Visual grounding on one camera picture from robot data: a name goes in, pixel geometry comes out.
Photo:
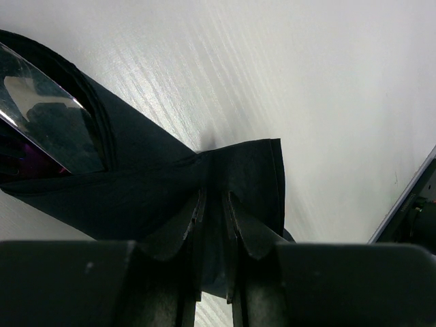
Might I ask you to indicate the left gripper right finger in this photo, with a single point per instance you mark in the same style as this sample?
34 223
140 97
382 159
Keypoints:
274 282

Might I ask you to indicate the black paper napkin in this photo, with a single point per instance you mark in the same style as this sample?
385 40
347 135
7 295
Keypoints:
149 174

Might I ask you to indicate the aluminium front rail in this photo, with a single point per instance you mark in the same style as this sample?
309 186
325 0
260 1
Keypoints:
411 220

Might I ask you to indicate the iridescent fork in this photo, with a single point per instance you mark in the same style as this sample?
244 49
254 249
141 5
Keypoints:
21 160

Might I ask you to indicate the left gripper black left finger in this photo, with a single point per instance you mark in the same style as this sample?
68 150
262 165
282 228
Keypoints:
107 283

